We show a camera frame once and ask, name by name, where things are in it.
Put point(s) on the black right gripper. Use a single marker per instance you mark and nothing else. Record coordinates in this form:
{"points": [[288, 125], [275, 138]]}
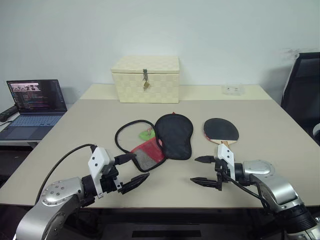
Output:
{"points": [[220, 172]]}

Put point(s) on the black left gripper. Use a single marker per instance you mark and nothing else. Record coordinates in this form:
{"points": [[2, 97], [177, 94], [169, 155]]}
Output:
{"points": [[108, 182]]}

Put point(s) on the green zipper pull tag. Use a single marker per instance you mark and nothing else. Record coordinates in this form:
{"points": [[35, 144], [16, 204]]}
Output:
{"points": [[145, 135]]}

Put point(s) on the black rubber table tennis paddle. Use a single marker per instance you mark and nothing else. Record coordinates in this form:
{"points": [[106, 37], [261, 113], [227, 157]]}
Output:
{"points": [[220, 128]]}

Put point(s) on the black red paddle case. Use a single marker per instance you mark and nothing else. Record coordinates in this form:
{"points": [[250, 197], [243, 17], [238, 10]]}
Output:
{"points": [[175, 135]]}

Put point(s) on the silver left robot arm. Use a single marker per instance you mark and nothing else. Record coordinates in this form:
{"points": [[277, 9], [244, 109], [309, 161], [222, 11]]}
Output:
{"points": [[57, 197]]}

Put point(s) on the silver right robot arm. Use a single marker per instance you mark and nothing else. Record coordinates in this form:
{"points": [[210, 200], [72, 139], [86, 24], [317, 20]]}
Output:
{"points": [[275, 185]]}

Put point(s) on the cream woven storage box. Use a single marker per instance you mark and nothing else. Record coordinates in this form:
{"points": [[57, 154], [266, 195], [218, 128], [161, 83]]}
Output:
{"points": [[150, 92]]}

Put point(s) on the clear plastic tray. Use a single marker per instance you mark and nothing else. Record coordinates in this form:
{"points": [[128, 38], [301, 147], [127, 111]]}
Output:
{"points": [[233, 90]]}

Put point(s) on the brass padlock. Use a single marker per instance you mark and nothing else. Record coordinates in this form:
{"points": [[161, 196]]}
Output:
{"points": [[146, 85]]}

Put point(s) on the metal box latch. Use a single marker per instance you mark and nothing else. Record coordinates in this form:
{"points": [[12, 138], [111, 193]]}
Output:
{"points": [[145, 73]]}

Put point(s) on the dark blue open laptop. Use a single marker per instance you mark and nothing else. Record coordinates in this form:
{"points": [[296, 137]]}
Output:
{"points": [[32, 122]]}

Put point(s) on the black office chair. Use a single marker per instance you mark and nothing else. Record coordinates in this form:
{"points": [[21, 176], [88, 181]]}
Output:
{"points": [[302, 95]]}

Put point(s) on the black oblong device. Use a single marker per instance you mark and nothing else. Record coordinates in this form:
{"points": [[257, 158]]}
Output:
{"points": [[7, 113]]}

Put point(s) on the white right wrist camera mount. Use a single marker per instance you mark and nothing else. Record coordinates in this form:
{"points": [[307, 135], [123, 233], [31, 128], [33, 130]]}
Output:
{"points": [[226, 153]]}

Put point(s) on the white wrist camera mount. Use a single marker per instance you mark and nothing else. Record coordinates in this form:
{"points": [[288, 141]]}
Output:
{"points": [[226, 153], [98, 160]]}

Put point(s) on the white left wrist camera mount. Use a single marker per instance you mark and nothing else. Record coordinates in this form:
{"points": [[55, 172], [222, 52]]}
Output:
{"points": [[98, 160]]}

